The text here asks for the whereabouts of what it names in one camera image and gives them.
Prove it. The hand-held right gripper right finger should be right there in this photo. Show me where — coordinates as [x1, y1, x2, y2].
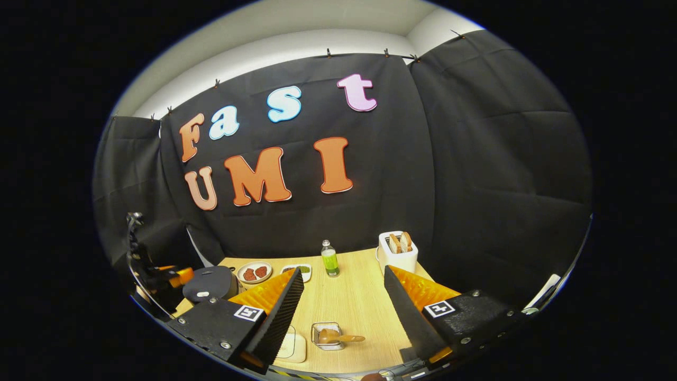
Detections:
[383, 265, 529, 371]

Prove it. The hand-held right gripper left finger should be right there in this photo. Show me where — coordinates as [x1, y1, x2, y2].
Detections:
[167, 267, 306, 375]

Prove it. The dark grey rice cooker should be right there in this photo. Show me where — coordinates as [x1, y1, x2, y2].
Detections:
[182, 266, 240, 303]

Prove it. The cream tray of rice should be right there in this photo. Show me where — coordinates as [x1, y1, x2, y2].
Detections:
[275, 324, 307, 364]

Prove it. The small dish of greens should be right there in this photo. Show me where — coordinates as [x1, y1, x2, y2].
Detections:
[280, 264, 313, 283]

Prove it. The white toaster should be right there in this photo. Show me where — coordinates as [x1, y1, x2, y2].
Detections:
[376, 231, 419, 275]

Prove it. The round white plate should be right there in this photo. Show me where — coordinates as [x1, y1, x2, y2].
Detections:
[237, 261, 273, 285]

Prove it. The green drink bottle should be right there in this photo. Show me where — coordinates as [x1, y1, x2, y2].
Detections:
[321, 240, 341, 277]

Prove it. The black backdrop cloth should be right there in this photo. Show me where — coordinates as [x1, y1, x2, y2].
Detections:
[93, 29, 593, 307]

